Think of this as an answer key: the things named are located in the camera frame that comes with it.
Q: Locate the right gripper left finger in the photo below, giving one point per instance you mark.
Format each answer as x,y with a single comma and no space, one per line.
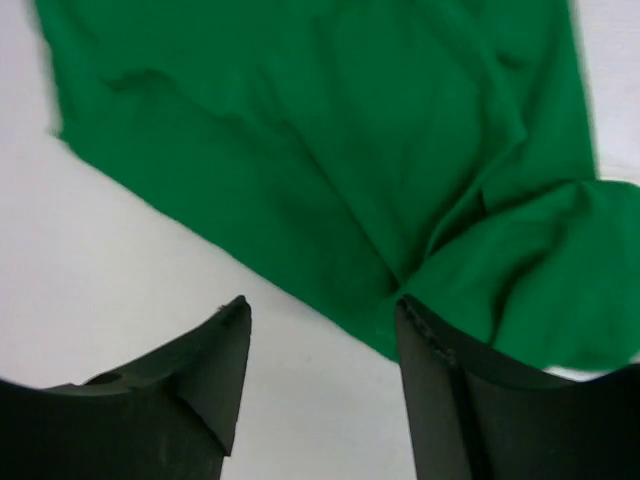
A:
169,414

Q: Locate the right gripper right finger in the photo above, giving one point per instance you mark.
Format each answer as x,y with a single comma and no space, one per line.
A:
475,413

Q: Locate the green t shirt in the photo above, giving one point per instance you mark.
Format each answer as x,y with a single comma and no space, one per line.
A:
354,152

